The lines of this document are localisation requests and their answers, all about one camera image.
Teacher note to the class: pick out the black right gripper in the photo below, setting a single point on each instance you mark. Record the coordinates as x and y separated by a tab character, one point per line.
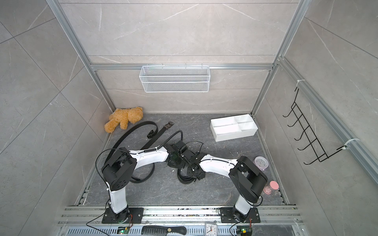
201	176

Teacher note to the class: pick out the black belt with silver buckle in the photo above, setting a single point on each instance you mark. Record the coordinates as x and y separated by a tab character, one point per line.
184	178

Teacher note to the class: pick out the black belt with dark buckle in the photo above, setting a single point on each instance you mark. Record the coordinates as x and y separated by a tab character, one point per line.
153	135

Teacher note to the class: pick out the white compartment storage tray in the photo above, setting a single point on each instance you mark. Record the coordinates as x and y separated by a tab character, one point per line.
234	127

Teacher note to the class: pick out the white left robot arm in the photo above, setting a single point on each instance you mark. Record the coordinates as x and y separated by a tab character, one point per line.
119	168

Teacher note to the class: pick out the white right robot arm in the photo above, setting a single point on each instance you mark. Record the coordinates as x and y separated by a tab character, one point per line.
247	178

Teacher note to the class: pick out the brown teddy bear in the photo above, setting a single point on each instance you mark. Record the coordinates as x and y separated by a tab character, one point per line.
122	117

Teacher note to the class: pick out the small white clock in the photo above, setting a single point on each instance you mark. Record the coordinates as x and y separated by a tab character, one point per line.
211	229

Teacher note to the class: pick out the black comb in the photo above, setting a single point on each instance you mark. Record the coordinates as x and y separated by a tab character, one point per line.
163	230

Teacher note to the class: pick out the right green circuit board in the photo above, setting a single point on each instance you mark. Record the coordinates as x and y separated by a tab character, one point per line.
244	231

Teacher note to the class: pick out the green circuit board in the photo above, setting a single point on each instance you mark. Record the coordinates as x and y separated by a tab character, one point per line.
244	231
123	230

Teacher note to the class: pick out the left green circuit board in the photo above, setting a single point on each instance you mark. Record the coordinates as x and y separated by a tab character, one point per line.
123	230

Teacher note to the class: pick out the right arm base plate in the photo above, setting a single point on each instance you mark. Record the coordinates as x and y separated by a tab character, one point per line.
232	215

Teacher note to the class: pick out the white wire mesh basket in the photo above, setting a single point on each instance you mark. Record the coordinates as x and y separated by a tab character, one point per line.
175	78

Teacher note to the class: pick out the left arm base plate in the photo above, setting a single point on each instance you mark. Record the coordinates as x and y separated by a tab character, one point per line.
128	215

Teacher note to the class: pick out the black wire hook rack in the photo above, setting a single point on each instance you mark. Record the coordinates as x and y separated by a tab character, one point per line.
308	134

